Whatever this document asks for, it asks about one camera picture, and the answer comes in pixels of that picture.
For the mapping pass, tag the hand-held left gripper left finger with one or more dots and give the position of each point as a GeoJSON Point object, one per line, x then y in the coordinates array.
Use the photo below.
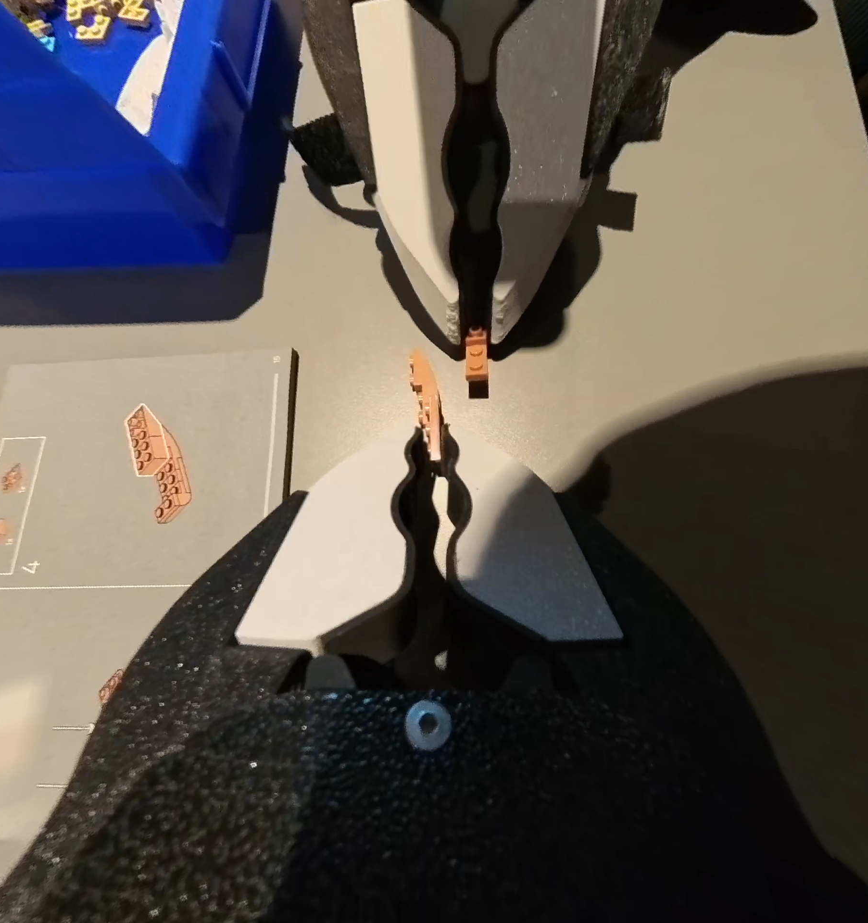
{"type": "Point", "coordinates": [333, 562]}

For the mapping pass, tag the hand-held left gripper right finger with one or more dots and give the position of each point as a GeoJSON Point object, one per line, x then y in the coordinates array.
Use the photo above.
{"type": "Point", "coordinates": [535, 562]}

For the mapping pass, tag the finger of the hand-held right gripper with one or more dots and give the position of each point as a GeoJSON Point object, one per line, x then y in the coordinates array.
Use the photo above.
{"type": "Point", "coordinates": [405, 144]}
{"type": "Point", "coordinates": [549, 144]}

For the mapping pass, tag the orange toy brick plate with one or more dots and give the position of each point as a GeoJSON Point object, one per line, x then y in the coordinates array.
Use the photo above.
{"type": "Point", "coordinates": [426, 404]}

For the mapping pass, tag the small orange toy brick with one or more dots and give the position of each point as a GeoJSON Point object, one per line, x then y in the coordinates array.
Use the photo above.
{"type": "Point", "coordinates": [477, 360]}

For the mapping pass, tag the blue plastic bin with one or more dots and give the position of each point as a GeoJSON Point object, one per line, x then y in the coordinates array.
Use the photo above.
{"type": "Point", "coordinates": [80, 180]}

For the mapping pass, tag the pile of tan toy bricks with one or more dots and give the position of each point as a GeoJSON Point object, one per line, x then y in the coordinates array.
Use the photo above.
{"type": "Point", "coordinates": [87, 25]}

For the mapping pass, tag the grey desk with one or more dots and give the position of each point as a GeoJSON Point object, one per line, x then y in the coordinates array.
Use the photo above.
{"type": "Point", "coordinates": [693, 252]}

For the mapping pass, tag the grey instruction booklet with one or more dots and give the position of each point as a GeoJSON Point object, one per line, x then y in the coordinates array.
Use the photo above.
{"type": "Point", "coordinates": [224, 541]}

